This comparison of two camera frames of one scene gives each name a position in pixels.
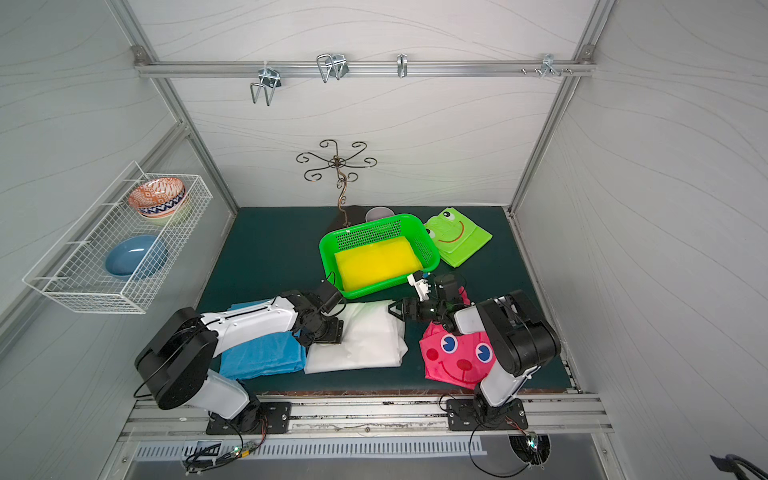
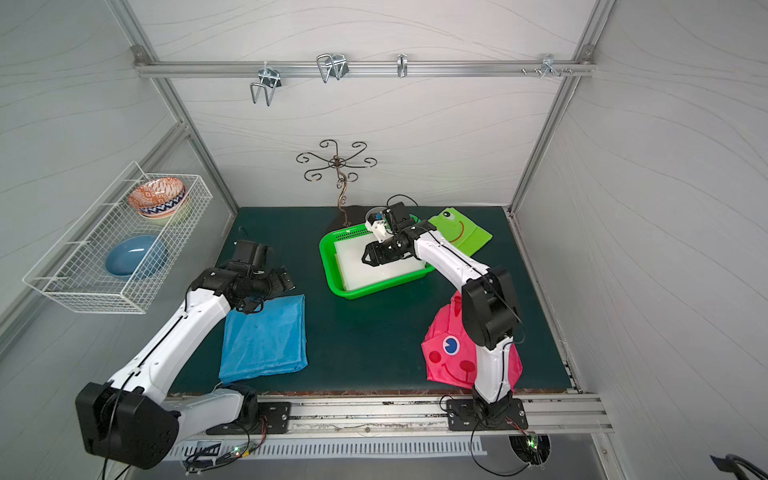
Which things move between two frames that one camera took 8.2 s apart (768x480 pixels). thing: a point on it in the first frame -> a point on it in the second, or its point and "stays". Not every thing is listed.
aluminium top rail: x=145 y=68 stays
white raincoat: x=373 y=337 -> x=355 y=272
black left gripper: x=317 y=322 -> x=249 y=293
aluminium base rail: x=373 y=417 stays
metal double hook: x=270 y=80 stays
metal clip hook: x=332 y=65 stays
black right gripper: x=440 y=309 -> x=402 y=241
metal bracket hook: x=549 y=66 stays
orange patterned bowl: x=158 y=197 stays
